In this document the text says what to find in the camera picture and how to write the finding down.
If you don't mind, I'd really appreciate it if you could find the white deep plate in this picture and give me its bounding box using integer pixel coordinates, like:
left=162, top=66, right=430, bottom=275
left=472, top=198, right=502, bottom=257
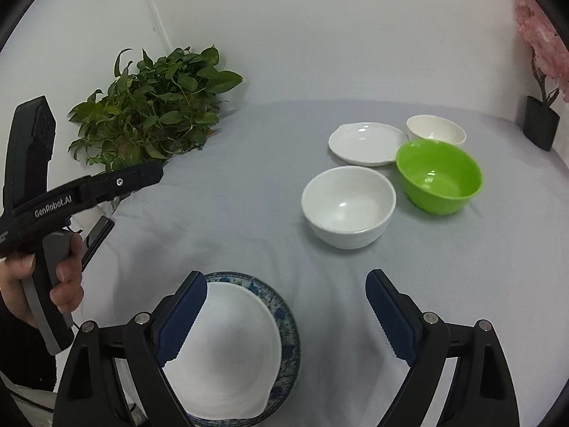
left=162, top=281, right=283, bottom=420

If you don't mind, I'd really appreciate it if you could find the person's left forearm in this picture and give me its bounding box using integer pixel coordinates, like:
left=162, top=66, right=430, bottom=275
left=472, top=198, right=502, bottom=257
left=0, top=296, right=56, bottom=394

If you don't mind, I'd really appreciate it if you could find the person's left hand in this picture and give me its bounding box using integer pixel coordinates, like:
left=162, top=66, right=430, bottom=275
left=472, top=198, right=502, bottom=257
left=0, top=233, right=85, bottom=326

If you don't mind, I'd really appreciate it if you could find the white scalloped plate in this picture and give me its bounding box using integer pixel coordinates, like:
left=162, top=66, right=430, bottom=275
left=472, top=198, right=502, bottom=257
left=328, top=121, right=407, bottom=168

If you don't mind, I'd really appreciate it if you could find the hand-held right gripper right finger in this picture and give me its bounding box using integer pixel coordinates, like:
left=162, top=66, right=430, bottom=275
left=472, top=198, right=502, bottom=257
left=365, top=269, right=521, bottom=427

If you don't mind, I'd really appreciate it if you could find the large white bowl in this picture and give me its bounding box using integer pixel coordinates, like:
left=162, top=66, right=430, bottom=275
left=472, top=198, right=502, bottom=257
left=301, top=165, right=397, bottom=250

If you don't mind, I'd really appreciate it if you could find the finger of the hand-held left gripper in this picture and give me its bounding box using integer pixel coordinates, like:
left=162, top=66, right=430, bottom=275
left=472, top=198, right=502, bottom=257
left=84, top=161, right=164, bottom=205
left=81, top=216, right=115, bottom=272

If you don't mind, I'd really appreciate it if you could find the green leafy potted plant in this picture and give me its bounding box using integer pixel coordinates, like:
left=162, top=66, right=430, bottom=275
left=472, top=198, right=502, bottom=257
left=67, top=45, right=244, bottom=174

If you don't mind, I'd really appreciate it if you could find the green plastic bowl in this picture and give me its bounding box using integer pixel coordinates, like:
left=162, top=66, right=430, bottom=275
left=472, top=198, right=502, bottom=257
left=395, top=139, right=484, bottom=215

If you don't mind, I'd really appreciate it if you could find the small white bowl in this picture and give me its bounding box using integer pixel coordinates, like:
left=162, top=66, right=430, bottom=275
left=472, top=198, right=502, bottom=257
left=405, top=115, right=467, bottom=147

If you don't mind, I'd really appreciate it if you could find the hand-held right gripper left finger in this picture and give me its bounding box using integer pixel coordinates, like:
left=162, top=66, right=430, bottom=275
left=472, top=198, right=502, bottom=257
left=53, top=270, right=208, bottom=427

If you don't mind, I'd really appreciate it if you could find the pink artificial blossom tree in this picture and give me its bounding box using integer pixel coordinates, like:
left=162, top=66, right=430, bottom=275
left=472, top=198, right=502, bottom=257
left=515, top=0, right=569, bottom=107

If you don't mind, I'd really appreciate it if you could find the grey tablecloth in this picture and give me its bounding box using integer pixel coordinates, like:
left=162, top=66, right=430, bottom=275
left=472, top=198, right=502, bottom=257
left=53, top=99, right=569, bottom=427

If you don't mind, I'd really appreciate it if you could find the black square plant pot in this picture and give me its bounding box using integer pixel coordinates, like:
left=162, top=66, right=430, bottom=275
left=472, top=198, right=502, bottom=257
left=522, top=95, right=561, bottom=152

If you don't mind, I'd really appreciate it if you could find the blue patterned plate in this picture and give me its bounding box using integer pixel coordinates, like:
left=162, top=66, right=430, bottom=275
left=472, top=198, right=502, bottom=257
left=196, top=270, right=301, bottom=427

